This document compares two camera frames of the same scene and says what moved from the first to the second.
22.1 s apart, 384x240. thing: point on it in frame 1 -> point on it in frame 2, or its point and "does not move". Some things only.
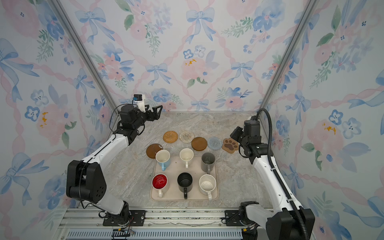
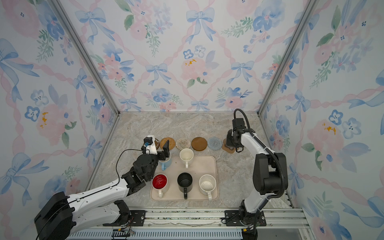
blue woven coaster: x=214 y=143 does not move
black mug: x=185 y=183 does not move
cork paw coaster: x=229 y=145 does not move
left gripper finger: x=156 y=115 -> x=166 y=148
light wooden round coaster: x=170 y=137 -> x=171 y=142
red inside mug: x=159 y=182 does not move
